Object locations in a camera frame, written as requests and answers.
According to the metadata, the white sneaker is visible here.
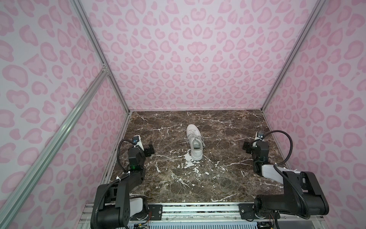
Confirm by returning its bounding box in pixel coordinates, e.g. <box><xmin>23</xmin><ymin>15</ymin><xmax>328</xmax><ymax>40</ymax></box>
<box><xmin>186</xmin><ymin>124</ymin><xmax>205</xmax><ymax>161</ymax></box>

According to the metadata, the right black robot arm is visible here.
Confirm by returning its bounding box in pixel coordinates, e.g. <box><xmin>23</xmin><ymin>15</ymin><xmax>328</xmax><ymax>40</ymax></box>
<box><xmin>243</xmin><ymin>139</ymin><xmax>329</xmax><ymax>219</ymax></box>

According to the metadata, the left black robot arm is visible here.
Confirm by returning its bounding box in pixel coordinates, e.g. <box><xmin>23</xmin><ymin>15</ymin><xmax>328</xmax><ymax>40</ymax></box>
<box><xmin>91</xmin><ymin>142</ymin><xmax>155</xmax><ymax>229</ymax></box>

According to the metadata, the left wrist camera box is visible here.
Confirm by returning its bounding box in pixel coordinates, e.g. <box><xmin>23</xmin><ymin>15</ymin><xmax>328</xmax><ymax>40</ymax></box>
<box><xmin>132</xmin><ymin>135</ymin><xmax>144</xmax><ymax>151</ymax></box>

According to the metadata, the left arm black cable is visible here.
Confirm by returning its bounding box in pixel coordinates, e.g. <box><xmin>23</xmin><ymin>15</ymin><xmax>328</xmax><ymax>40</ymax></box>
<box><xmin>117</xmin><ymin>138</ymin><xmax>135</xmax><ymax>173</ymax></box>

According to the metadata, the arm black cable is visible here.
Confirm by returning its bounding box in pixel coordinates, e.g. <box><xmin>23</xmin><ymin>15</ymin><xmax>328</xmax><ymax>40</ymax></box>
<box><xmin>258</xmin><ymin>130</ymin><xmax>311</xmax><ymax>218</ymax></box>
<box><xmin>117</xmin><ymin>138</ymin><xmax>135</xmax><ymax>173</ymax></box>

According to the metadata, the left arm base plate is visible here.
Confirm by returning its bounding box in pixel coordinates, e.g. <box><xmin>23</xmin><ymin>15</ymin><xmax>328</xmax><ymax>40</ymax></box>
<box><xmin>130</xmin><ymin>204</ymin><xmax>163</xmax><ymax>221</ymax></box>

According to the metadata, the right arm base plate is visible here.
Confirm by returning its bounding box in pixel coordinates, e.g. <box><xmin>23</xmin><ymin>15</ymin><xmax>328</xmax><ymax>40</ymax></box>
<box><xmin>238</xmin><ymin>203</ymin><xmax>266</xmax><ymax>222</ymax></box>

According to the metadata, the front aluminium rail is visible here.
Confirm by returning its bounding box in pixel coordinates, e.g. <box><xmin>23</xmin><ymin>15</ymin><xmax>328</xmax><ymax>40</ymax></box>
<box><xmin>77</xmin><ymin>201</ymin><xmax>327</xmax><ymax>229</ymax></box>

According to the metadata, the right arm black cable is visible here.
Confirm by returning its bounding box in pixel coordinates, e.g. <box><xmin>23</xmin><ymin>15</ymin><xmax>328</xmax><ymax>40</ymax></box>
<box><xmin>258</xmin><ymin>130</ymin><xmax>311</xmax><ymax>218</ymax></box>

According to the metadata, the left corner aluminium post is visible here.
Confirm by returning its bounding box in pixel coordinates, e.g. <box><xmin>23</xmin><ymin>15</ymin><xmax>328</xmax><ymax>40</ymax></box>
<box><xmin>70</xmin><ymin>0</ymin><xmax>130</xmax><ymax>114</ymax></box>

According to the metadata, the corner aluminium post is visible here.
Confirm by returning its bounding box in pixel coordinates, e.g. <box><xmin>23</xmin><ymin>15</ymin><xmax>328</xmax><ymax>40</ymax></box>
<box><xmin>261</xmin><ymin>0</ymin><xmax>328</xmax><ymax>113</ymax></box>
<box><xmin>70</xmin><ymin>0</ymin><xmax>130</xmax><ymax>114</ymax></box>

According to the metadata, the diagonal aluminium frame beam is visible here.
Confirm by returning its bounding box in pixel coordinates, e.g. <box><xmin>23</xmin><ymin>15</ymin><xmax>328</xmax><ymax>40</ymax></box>
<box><xmin>1</xmin><ymin>70</ymin><xmax>109</xmax><ymax>229</ymax></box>

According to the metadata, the right corner aluminium post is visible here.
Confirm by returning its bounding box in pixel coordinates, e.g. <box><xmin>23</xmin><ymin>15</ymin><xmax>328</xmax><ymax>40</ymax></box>
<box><xmin>261</xmin><ymin>0</ymin><xmax>328</xmax><ymax>113</ymax></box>

